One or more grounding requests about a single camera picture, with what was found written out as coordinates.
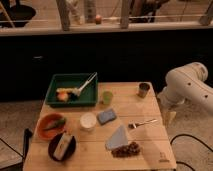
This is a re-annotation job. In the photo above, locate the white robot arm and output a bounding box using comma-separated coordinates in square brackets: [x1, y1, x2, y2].
[157, 62, 213, 126]

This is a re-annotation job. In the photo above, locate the dark metal cup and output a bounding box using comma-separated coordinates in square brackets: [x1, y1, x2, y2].
[138, 83, 150, 98]

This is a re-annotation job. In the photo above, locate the small green cup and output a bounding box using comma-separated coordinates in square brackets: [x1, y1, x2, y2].
[102, 91, 113, 105]

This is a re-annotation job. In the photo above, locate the bunch of dark grapes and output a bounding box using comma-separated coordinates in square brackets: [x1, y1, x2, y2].
[111, 142, 140, 157]

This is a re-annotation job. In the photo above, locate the blue folded cloth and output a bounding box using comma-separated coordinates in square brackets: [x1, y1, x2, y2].
[105, 126, 128, 150]

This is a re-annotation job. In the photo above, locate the blue sponge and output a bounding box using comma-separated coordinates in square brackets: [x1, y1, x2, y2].
[97, 109, 117, 125]

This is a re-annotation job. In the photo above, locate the green plastic tray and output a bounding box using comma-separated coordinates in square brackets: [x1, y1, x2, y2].
[45, 73, 98, 108]

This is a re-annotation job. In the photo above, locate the yellow banana toy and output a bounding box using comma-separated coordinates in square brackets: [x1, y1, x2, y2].
[56, 88, 74, 93]

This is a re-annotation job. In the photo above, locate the green vegetable in bowl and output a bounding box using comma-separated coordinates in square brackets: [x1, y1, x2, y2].
[43, 118, 66, 131]

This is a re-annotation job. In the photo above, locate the orange fruit in tray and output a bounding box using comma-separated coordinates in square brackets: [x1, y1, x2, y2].
[57, 92, 69, 102]

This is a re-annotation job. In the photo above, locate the white sandwich box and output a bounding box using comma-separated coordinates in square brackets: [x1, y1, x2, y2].
[53, 133, 73, 160]

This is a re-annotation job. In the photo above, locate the orange bowl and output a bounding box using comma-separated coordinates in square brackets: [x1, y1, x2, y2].
[37, 113, 66, 140]

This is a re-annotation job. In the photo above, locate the orange ball on shelf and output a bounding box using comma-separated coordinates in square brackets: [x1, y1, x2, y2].
[95, 15, 102, 24]

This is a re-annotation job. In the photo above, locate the black cable on floor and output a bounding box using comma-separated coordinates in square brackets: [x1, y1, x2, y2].
[169, 133, 213, 171]

